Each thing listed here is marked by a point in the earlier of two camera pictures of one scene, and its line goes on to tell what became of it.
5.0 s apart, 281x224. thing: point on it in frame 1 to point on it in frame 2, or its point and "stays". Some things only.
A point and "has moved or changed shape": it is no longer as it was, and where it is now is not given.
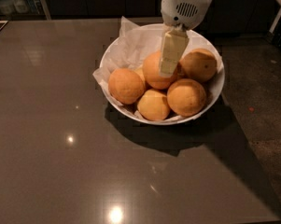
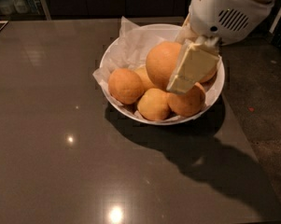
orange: x=186 y=97 stays
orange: x=153 y=105 stays
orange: x=125 y=86 stays
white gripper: x=184 y=9 to x=225 y=14
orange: x=150 y=68 has moved or changed shape
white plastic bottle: x=20 y=2 stays
